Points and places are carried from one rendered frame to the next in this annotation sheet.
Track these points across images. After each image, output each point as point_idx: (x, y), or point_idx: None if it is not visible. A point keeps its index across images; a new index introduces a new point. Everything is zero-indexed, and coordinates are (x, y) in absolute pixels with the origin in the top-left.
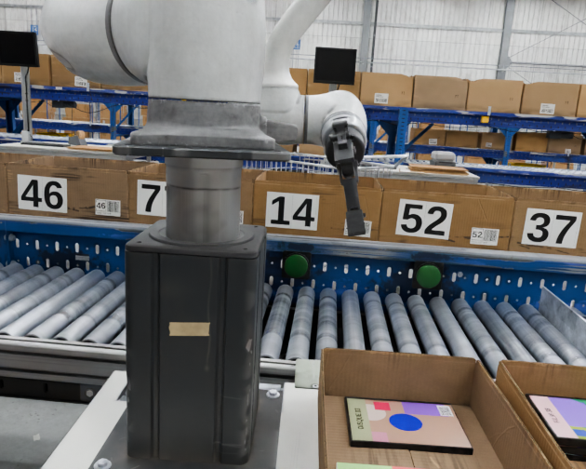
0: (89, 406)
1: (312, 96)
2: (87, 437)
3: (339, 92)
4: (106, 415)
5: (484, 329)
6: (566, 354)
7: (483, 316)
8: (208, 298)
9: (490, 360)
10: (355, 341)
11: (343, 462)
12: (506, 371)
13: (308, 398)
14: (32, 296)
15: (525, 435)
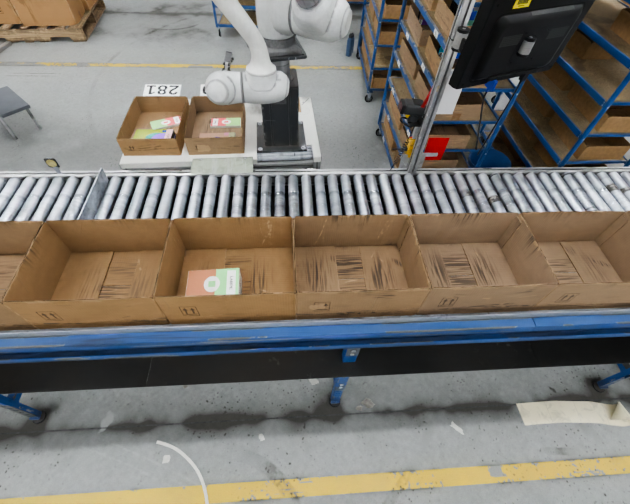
0: (317, 141)
1: (237, 72)
2: (310, 132)
3: (219, 72)
4: (310, 139)
5: (143, 213)
6: (110, 200)
7: None
8: None
9: (158, 190)
10: (223, 190)
11: (238, 129)
12: (177, 132)
13: (247, 152)
14: (404, 204)
15: (189, 113)
